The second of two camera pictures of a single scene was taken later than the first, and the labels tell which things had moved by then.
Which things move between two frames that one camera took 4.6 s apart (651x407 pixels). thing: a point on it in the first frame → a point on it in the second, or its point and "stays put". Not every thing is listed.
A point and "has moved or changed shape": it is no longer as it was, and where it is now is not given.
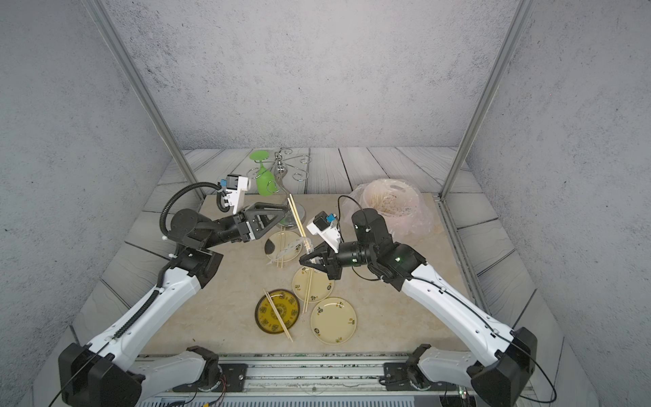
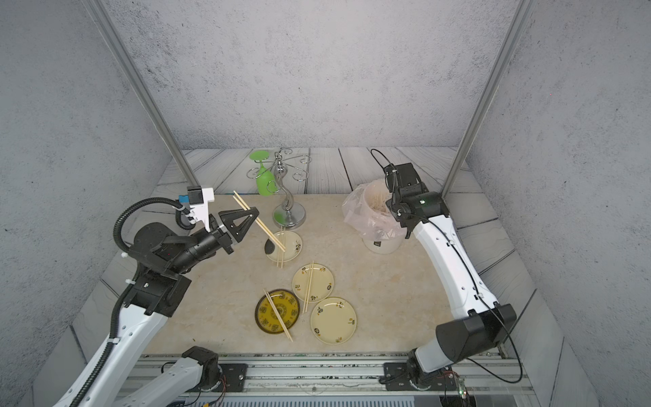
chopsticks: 280,320 stays put
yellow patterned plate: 288,307 stays put
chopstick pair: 307,293 stays put
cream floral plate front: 333,320 stays put
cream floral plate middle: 320,286 stays put
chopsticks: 298,221 has moved or changed shape
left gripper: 256,216 → 230,218
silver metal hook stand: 295,214 stays put
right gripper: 330,264 → 391,203
